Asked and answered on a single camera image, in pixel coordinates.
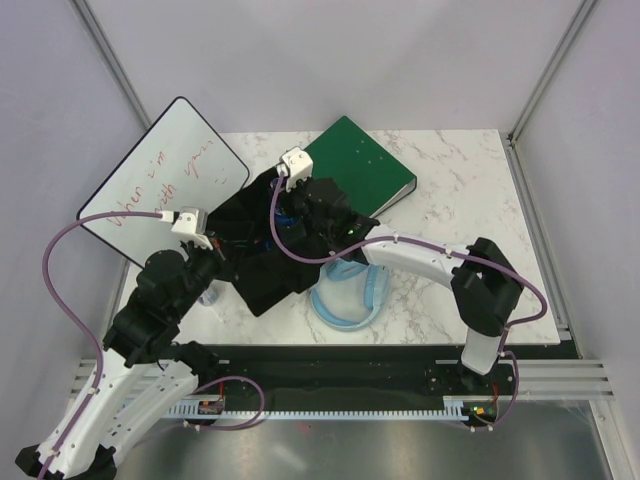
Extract black canvas bag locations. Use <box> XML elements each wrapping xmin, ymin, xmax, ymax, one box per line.
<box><xmin>206</xmin><ymin>168</ymin><xmax>320</xmax><ymax>317</ymax></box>

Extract water bottle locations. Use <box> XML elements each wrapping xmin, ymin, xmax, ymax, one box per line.
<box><xmin>274</xmin><ymin>209</ymin><xmax>300</xmax><ymax>228</ymax></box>
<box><xmin>198</xmin><ymin>286</ymin><xmax>219</xmax><ymax>307</ymax></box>

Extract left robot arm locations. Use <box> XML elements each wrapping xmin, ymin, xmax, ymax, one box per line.
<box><xmin>15</xmin><ymin>243</ymin><xmax>227</xmax><ymax>479</ymax></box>

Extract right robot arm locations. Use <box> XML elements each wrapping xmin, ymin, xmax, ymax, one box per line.
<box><xmin>269</xmin><ymin>176</ymin><xmax>523</xmax><ymax>394</ymax></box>

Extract light blue headphones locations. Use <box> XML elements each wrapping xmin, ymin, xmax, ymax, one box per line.
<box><xmin>309</xmin><ymin>260</ymin><xmax>391</xmax><ymax>332</ymax></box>

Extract white whiteboard red writing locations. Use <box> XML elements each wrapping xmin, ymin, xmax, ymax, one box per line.
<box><xmin>77</xmin><ymin>97</ymin><xmax>250</xmax><ymax>266</ymax></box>

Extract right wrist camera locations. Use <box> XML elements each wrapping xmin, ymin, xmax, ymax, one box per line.
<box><xmin>276</xmin><ymin>147</ymin><xmax>313</xmax><ymax>192</ymax></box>

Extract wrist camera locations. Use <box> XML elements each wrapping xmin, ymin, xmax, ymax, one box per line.
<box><xmin>160</xmin><ymin>207</ymin><xmax>213</xmax><ymax>250</ymax></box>
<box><xmin>276</xmin><ymin>147</ymin><xmax>313</xmax><ymax>192</ymax></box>

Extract green ring binder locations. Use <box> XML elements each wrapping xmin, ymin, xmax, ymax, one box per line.
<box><xmin>305</xmin><ymin>116</ymin><xmax>417</xmax><ymax>217</ymax></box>

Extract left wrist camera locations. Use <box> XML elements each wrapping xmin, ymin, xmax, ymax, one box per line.
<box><xmin>160</xmin><ymin>207</ymin><xmax>213</xmax><ymax>250</ymax></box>

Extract white cable duct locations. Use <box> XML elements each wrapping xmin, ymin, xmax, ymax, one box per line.
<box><xmin>162</xmin><ymin>397</ymin><xmax>469</xmax><ymax>422</ymax></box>

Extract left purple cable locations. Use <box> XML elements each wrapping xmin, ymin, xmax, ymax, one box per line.
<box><xmin>37</xmin><ymin>210</ymin><xmax>176</xmax><ymax>480</ymax></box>

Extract left corner frame post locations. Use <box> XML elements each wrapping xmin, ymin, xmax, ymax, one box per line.
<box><xmin>69</xmin><ymin>0</ymin><xmax>152</xmax><ymax>131</ymax></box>

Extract corner frame post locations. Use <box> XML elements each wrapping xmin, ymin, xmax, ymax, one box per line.
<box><xmin>69</xmin><ymin>0</ymin><xmax>152</xmax><ymax>131</ymax></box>
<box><xmin>507</xmin><ymin>0</ymin><xmax>600</xmax><ymax>145</ymax></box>

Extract right corner frame post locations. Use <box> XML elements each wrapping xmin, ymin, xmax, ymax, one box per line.
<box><xmin>507</xmin><ymin>0</ymin><xmax>600</xmax><ymax>145</ymax></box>

